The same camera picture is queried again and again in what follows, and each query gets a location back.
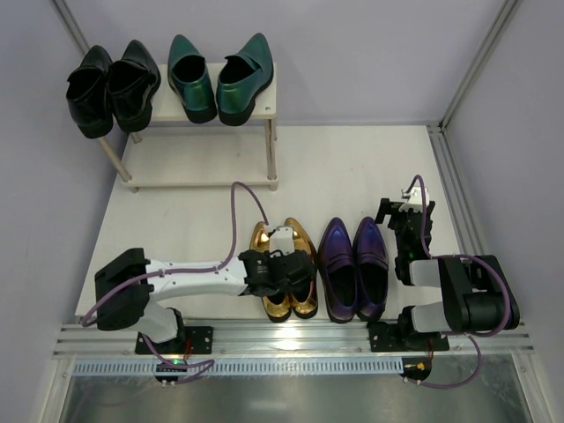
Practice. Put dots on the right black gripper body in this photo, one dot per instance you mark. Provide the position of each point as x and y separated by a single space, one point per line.
397 211

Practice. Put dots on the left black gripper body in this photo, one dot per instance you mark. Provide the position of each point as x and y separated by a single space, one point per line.
297 270

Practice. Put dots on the gold loafer shoe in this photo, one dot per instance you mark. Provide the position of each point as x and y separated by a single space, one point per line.
277 307
303 303

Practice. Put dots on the green loafer shoe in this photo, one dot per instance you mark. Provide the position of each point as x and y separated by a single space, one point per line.
188 77
245 75

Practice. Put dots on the black loafer shoe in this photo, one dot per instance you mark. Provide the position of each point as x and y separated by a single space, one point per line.
132 83
87 95

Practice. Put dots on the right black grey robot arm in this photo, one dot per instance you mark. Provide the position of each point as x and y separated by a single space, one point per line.
475 296

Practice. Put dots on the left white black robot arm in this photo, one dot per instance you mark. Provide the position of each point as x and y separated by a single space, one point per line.
130 288

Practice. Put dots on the left purple loafer shoe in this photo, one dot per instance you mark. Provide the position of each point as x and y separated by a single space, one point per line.
336 268

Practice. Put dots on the purple loafer shoe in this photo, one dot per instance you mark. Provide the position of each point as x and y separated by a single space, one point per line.
336 268
371 270

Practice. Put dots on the right purple loafer shoe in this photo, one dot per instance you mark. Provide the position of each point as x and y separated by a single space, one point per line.
371 270

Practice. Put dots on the white two-tier shoe shelf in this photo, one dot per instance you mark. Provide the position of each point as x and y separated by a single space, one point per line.
172 152

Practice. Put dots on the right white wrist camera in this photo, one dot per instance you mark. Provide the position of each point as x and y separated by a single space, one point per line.
412 200

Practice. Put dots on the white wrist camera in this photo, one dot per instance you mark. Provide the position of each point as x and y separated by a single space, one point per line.
412 200
280 238

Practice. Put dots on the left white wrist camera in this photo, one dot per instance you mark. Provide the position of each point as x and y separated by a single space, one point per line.
280 238

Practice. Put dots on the right aluminium side rail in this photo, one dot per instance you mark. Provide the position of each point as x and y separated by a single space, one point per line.
466 229

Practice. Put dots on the aluminium mounting rail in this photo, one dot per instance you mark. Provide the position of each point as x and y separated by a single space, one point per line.
232 338

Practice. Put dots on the grey slotted cable duct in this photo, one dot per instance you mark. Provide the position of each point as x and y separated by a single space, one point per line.
245 367

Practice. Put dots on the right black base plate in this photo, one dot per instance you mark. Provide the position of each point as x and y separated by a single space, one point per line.
392 338

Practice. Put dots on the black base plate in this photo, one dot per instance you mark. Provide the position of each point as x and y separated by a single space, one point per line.
194 340
392 338

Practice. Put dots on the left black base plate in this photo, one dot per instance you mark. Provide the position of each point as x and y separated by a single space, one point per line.
194 340

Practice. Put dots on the right aluminium frame post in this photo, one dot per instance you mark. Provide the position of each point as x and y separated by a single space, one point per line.
486 48

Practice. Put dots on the aluminium frame post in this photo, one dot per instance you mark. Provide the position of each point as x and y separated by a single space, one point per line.
70 24
486 48

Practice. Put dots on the left aluminium frame post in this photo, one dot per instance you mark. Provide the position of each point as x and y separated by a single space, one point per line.
70 24

